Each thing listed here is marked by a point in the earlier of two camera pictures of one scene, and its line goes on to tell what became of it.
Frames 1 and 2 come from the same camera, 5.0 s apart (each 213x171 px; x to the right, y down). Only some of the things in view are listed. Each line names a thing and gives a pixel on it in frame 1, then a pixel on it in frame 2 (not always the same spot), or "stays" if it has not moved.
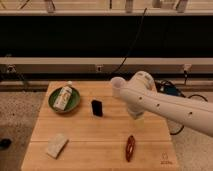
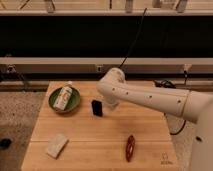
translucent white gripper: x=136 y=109 to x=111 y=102
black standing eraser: x=97 y=108 stays
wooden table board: x=84 y=126 stays
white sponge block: x=56 y=145 stays
